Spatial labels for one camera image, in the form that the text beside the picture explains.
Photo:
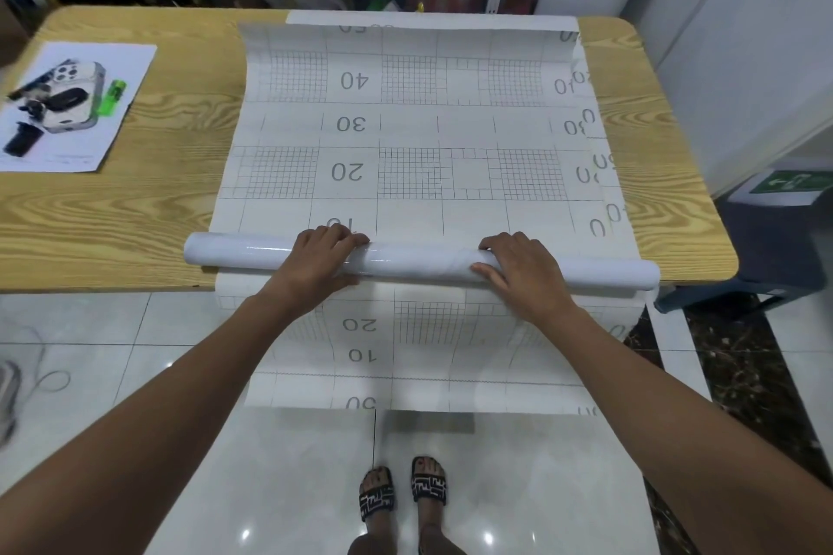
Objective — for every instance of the person's right thumb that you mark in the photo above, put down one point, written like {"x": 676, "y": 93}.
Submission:
{"x": 489, "y": 275}

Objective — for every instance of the person's foot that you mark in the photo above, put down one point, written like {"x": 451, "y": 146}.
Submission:
{"x": 437, "y": 525}
{"x": 376, "y": 532}

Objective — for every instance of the black patterned sandal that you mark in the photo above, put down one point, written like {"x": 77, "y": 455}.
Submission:
{"x": 429, "y": 486}
{"x": 377, "y": 499}

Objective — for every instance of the black patterned right sandal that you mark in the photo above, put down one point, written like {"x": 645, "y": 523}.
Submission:
{"x": 429, "y": 486}

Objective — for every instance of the person's right forearm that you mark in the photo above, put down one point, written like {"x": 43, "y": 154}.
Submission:
{"x": 683, "y": 437}

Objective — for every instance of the green sign board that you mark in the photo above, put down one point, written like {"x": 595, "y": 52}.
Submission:
{"x": 791, "y": 182}

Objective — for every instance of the person's left hand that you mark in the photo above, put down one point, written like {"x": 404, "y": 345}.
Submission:
{"x": 312, "y": 271}

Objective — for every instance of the dark blue plastic stool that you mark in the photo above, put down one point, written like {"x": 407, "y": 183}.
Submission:
{"x": 755, "y": 249}

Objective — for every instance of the smartphone in clear case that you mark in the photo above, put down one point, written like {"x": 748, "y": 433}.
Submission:
{"x": 71, "y": 98}

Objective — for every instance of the person's left foot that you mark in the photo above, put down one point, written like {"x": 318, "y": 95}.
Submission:
{"x": 376, "y": 532}

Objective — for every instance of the white gridded backing paper sheet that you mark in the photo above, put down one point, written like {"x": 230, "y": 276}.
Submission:
{"x": 410, "y": 119}

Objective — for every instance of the white printed paper sheet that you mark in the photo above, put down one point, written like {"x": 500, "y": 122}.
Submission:
{"x": 123, "y": 63}

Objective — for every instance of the person's right foot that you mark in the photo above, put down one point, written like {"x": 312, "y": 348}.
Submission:
{"x": 437, "y": 525}

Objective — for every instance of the black patterned left sandal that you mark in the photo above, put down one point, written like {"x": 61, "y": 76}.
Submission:
{"x": 377, "y": 499}

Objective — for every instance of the person's right hand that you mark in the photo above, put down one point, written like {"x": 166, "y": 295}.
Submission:
{"x": 530, "y": 281}

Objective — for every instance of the green lighter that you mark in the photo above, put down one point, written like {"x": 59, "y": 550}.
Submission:
{"x": 111, "y": 98}

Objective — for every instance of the person's left forearm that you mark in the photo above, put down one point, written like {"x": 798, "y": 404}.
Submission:
{"x": 143, "y": 431}

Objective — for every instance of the small black cylindrical device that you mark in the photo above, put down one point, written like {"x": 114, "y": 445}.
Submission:
{"x": 21, "y": 139}

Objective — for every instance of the glossy white film roll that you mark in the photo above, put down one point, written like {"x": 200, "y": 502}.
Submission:
{"x": 416, "y": 262}

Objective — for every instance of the person's left thumb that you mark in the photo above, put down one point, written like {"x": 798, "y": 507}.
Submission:
{"x": 345, "y": 281}

